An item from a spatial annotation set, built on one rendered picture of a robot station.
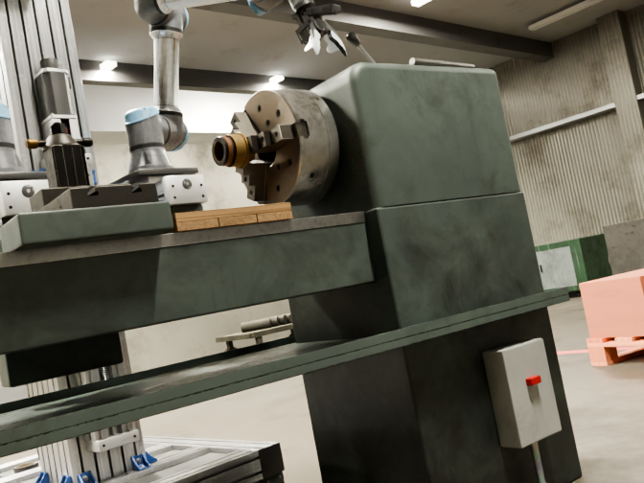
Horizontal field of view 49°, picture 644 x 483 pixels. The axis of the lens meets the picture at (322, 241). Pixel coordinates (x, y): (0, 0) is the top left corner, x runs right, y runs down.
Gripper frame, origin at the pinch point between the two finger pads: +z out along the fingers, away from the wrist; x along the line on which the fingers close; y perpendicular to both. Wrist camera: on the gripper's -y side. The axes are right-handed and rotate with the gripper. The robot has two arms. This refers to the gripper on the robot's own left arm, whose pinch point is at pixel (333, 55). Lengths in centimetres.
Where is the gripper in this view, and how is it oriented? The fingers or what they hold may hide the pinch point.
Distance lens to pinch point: 236.7
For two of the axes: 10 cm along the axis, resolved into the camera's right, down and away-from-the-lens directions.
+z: 4.2, 8.9, -1.5
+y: -6.6, 4.2, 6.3
